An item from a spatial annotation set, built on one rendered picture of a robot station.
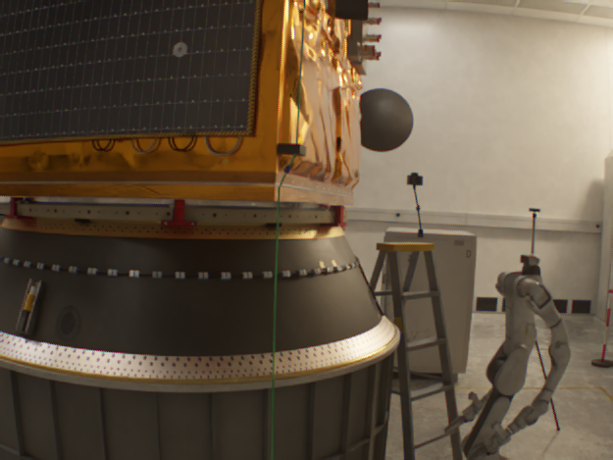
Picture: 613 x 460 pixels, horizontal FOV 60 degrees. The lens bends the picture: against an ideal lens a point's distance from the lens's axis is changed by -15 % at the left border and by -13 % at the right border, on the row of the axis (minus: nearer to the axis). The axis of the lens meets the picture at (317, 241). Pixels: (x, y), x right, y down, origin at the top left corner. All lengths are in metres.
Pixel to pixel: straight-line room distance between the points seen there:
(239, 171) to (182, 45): 0.45
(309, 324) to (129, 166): 0.85
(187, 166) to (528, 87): 8.90
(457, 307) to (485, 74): 5.24
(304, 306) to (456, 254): 3.90
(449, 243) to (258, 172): 4.33
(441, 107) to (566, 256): 3.30
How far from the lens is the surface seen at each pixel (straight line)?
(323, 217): 2.44
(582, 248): 10.45
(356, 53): 3.33
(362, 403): 2.46
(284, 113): 1.84
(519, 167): 10.17
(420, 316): 6.06
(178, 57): 1.91
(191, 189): 1.87
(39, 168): 2.18
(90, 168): 2.05
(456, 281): 6.03
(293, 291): 2.21
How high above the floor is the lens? 1.74
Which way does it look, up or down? 3 degrees down
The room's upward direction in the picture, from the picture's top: 2 degrees clockwise
